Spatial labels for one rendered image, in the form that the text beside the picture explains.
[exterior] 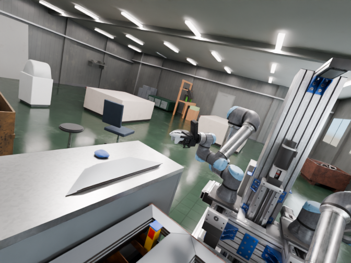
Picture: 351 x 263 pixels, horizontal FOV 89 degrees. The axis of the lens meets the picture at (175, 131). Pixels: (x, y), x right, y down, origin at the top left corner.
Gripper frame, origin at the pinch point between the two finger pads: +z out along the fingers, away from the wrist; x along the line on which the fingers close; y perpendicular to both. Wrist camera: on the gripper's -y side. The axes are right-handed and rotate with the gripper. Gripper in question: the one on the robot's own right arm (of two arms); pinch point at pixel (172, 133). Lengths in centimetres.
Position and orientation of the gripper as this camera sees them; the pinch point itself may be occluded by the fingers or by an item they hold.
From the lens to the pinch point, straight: 94.8
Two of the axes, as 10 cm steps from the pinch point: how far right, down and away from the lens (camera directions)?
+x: -5.5, -4.7, 6.9
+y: -3.4, 8.8, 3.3
